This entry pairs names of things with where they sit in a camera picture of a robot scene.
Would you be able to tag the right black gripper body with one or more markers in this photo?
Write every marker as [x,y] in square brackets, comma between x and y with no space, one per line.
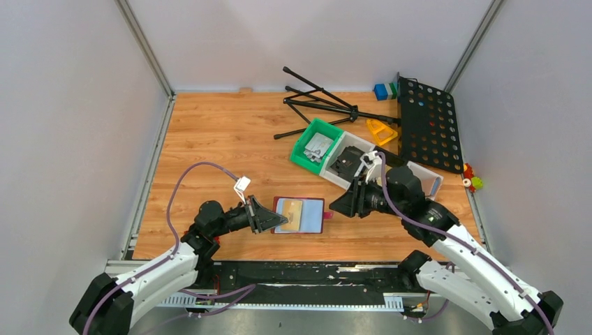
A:
[370,198]

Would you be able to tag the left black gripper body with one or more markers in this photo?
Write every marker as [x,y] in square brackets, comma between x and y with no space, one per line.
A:
[251,215]

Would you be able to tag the red leather card holder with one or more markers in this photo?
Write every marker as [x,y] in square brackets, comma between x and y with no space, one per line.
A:
[305,215]

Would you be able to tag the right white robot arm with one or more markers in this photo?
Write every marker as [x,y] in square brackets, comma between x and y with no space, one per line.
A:
[503,302]

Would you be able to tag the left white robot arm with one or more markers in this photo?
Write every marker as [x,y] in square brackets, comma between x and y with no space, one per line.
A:
[112,305]

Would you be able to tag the black parts in bin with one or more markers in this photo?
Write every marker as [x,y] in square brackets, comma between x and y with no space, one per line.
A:
[347,162]

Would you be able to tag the white bin with black parts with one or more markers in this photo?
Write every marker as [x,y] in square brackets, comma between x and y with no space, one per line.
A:
[347,139]

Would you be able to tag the black plastic bin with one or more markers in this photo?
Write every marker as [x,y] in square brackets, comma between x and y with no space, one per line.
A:
[391,159]

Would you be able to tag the white bin at end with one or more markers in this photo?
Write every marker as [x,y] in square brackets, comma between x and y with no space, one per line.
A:
[430,181]

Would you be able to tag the yellow plastic triangle piece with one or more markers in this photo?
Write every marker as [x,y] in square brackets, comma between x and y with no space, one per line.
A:
[381,133]

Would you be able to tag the green plastic bin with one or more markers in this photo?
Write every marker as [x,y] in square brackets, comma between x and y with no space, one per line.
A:
[316,126]

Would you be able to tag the grey metal parts in bin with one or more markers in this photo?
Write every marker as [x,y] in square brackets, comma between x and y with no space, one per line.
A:
[317,147]

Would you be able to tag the black perforated metal panel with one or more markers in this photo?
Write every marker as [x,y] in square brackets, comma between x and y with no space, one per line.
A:
[429,128]

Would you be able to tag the blue toy block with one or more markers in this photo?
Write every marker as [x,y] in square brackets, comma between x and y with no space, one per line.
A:
[383,91]

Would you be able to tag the colourful small toy pile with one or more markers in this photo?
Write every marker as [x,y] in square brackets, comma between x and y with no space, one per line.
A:
[470,180]

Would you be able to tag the black folding tripod stand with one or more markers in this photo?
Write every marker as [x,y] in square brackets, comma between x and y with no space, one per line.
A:
[318,98]

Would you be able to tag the green toy block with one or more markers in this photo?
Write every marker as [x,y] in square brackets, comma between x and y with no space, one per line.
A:
[394,88]

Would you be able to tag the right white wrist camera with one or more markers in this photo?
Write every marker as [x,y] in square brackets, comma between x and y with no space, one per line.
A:
[372,163]

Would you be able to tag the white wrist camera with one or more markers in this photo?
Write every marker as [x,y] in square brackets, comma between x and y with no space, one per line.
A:
[241,186]
[372,163]

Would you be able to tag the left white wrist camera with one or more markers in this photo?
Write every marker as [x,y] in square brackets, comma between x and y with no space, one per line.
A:
[241,186]

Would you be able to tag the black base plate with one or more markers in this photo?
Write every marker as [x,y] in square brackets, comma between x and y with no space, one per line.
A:
[310,283]

